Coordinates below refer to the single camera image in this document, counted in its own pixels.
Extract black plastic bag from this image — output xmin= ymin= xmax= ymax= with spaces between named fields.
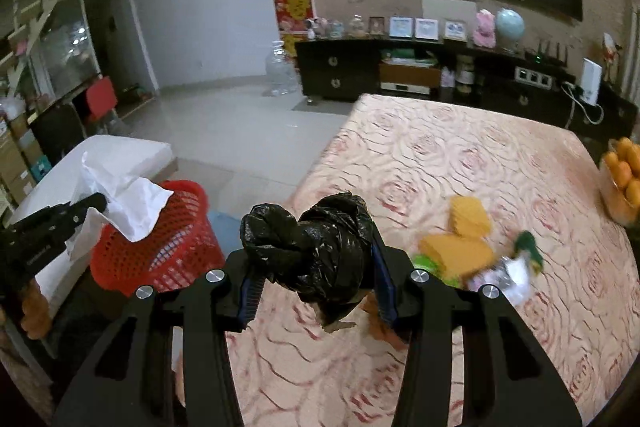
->
xmin=240 ymin=190 xmax=376 ymax=333

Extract white blank board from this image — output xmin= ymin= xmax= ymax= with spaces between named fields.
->
xmin=421 ymin=0 xmax=476 ymax=32

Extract stack of cardboard boxes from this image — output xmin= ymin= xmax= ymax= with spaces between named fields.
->
xmin=0 ymin=114 xmax=51 ymax=212

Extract white upright modem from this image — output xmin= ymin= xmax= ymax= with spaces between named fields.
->
xmin=580 ymin=58 xmax=603 ymax=105

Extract teal box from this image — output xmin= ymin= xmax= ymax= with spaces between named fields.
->
xmin=30 ymin=155 xmax=52 ymax=180

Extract black antenna router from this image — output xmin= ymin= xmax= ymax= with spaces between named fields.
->
xmin=524 ymin=39 xmax=571 ymax=65

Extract white crumpled wrapper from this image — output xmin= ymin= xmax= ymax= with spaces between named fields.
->
xmin=470 ymin=254 xmax=533 ymax=303

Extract large clear water bottle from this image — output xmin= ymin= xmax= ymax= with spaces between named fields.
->
xmin=263 ymin=41 xmax=300 ymax=98

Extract white and red figurine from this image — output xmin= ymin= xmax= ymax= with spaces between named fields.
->
xmin=600 ymin=32 xmax=621 ymax=80

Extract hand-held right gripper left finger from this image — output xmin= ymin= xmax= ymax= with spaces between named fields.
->
xmin=52 ymin=249 xmax=258 ymax=427

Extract white mattress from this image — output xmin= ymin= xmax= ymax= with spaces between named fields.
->
xmin=7 ymin=134 xmax=173 ymax=303

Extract floral rose tablecloth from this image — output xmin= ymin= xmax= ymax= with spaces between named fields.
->
xmin=172 ymin=93 xmax=636 ymax=427

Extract orange peel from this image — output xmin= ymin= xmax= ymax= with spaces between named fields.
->
xmin=362 ymin=292 xmax=408 ymax=348

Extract black chair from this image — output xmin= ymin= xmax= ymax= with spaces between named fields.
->
xmin=30 ymin=103 xmax=83 ymax=162

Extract white plastic bag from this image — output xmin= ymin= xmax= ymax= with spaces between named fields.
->
xmin=65 ymin=150 xmax=175 ymax=260
xmin=0 ymin=96 xmax=26 ymax=120

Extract dark green wrapper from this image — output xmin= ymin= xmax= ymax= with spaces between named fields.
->
xmin=510 ymin=230 xmax=546 ymax=275

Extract white cable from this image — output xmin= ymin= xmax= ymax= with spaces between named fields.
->
xmin=560 ymin=82 xmax=606 ymax=130

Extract bowl of oranges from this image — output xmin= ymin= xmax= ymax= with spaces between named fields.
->
xmin=602 ymin=137 xmax=640 ymax=220

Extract red chair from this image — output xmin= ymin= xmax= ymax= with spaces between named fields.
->
xmin=85 ymin=76 xmax=118 ymax=125

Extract glass fruit bowl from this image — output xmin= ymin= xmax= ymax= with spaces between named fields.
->
xmin=597 ymin=159 xmax=640 ymax=225

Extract green packets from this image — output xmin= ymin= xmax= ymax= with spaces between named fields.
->
xmin=381 ymin=47 xmax=436 ymax=65

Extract person's left hand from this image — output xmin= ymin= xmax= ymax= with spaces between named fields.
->
xmin=20 ymin=280 xmax=53 ymax=341

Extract red and gold poster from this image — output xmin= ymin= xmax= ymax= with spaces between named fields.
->
xmin=273 ymin=0 xmax=317 ymax=58

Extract pink plush toy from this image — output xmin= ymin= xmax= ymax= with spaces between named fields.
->
xmin=472 ymin=9 xmax=497 ymax=48

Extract light green foam piece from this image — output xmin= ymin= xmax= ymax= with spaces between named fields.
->
xmin=412 ymin=254 xmax=461 ymax=288

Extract white wooden staircase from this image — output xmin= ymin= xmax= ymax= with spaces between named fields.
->
xmin=0 ymin=0 xmax=76 ymax=92

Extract red plastic mesh basket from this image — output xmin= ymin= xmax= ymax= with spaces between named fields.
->
xmin=90 ymin=179 xmax=223 ymax=295

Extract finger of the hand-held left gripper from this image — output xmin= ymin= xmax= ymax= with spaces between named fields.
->
xmin=54 ymin=215 xmax=89 ymax=246
xmin=47 ymin=192 xmax=108 ymax=221

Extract brown wooden drawer box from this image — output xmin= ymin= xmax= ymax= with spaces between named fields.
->
xmin=378 ymin=59 xmax=441 ymax=95

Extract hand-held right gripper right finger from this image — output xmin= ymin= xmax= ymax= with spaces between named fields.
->
xmin=370 ymin=232 xmax=583 ymax=427

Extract yellow foam fruit net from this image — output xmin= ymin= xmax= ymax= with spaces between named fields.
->
xmin=447 ymin=195 xmax=493 ymax=238
xmin=419 ymin=232 xmax=496 ymax=280

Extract black television cabinet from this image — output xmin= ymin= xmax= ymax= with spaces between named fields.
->
xmin=295 ymin=38 xmax=640 ymax=142

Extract pale blue globe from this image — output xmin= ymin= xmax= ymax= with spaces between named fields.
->
xmin=495 ymin=8 xmax=526 ymax=52

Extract white power strip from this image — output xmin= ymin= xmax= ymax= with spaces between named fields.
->
xmin=515 ymin=67 xmax=553 ymax=88

